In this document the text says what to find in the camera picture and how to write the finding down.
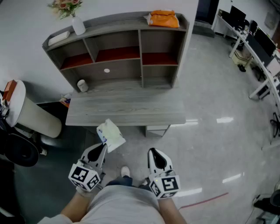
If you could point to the pair of black shoes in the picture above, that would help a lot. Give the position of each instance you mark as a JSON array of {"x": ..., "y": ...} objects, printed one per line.
[{"x": 242, "y": 68}]

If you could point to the grey wooden desk with hutch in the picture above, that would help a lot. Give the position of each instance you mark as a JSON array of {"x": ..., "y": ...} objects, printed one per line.
[{"x": 122, "y": 107}]

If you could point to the black chair base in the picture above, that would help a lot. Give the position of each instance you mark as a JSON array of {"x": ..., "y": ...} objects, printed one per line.
[{"x": 276, "y": 124}]

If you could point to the cardboard box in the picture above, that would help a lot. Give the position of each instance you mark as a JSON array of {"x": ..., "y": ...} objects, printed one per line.
[{"x": 241, "y": 57}]

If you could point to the person's right forearm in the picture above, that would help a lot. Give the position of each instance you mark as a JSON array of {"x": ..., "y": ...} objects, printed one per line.
[{"x": 170, "y": 212}]

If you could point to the black desk divider panel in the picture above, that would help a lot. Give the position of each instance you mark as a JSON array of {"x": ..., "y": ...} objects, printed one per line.
[{"x": 254, "y": 47}]

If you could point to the pink flower bouquet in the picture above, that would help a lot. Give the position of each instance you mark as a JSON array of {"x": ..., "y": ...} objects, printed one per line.
[{"x": 65, "y": 6}]

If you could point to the grey drawer cabinet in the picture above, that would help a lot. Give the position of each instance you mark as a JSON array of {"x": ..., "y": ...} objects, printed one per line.
[{"x": 156, "y": 130}]

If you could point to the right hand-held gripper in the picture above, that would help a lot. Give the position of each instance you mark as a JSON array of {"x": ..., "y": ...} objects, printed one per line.
[{"x": 166, "y": 186}]

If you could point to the small white cylinder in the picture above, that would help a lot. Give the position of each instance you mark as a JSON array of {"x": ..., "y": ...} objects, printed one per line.
[{"x": 82, "y": 85}]

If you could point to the orange plastic packet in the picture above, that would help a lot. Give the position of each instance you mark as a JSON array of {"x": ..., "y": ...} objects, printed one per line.
[{"x": 164, "y": 20}]

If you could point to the person's left forearm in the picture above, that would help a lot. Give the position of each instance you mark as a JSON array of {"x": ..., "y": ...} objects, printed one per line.
[{"x": 76, "y": 207}]

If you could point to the person's light grey shirt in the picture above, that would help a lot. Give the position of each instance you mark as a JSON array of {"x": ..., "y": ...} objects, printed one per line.
[{"x": 122, "y": 207}]

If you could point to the person's white shoe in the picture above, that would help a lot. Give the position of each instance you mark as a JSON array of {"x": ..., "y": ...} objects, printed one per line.
[{"x": 125, "y": 171}]

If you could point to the black office chair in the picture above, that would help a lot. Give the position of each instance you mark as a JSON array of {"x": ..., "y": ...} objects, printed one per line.
[{"x": 19, "y": 151}]

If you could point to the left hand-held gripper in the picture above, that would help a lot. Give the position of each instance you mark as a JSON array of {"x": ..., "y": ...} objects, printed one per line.
[{"x": 93, "y": 168}]

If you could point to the colourful packet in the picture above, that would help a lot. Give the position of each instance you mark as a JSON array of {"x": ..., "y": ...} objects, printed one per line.
[{"x": 65, "y": 101}]

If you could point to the grey floor step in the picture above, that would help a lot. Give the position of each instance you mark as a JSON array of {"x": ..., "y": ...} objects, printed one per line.
[{"x": 203, "y": 28}]

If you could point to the person's left hand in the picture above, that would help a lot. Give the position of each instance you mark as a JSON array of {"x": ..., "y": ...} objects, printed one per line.
[{"x": 84, "y": 192}]

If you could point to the black computer monitor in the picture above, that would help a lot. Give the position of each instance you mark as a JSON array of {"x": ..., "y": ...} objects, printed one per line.
[
  {"x": 265, "y": 41},
  {"x": 237, "y": 16}
]

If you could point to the long white office desk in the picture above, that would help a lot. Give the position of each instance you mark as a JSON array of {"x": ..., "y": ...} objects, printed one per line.
[{"x": 262, "y": 65}]

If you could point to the orange box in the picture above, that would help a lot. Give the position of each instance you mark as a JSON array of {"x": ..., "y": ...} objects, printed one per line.
[{"x": 9, "y": 89}]

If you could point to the white board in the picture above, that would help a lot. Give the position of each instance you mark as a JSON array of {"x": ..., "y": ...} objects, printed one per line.
[{"x": 273, "y": 66}]

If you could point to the white wet wipes packet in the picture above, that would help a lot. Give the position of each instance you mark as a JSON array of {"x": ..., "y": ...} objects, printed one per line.
[{"x": 111, "y": 134}]

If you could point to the grey wooden shelf unit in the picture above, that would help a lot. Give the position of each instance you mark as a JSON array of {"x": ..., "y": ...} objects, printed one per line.
[{"x": 118, "y": 70}]

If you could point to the white flat box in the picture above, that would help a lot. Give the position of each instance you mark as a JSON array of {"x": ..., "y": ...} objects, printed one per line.
[{"x": 58, "y": 38}]

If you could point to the white ceramic vase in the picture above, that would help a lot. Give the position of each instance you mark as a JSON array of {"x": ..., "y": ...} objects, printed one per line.
[{"x": 78, "y": 26}]

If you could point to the black equipment stand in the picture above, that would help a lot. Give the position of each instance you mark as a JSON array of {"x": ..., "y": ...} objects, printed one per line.
[{"x": 270, "y": 203}]

